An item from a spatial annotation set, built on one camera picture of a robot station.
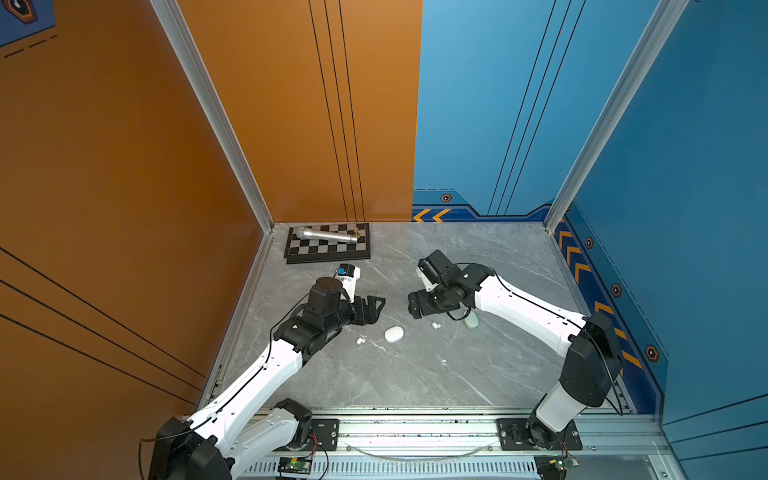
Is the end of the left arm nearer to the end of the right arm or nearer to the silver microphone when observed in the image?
the end of the right arm

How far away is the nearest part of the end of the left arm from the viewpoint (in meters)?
0.69

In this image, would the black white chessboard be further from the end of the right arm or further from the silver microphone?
the end of the right arm

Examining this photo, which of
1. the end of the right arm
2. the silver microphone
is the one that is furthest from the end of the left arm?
the silver microphone

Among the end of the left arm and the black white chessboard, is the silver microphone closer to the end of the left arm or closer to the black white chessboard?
the black white chessboard
